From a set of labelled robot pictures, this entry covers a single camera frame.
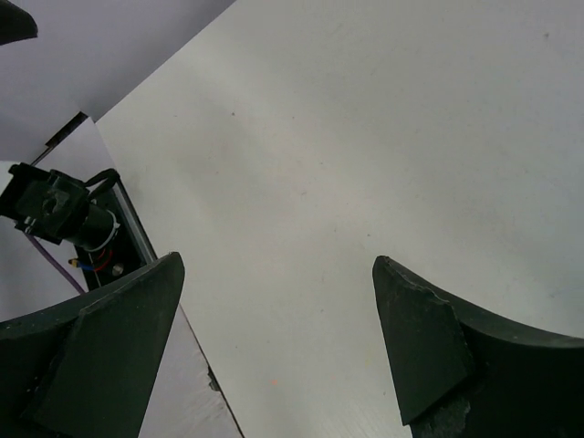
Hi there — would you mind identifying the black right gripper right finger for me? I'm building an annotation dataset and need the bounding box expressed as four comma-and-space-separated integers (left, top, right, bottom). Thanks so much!
372, 256, 583, 437

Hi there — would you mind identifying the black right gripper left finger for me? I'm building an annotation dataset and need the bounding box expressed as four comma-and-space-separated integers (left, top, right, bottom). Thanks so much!
1, 252, 185, 438

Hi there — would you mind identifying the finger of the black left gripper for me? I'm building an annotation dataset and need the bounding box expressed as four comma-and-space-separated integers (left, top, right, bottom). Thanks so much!
0, 0, 38, 46

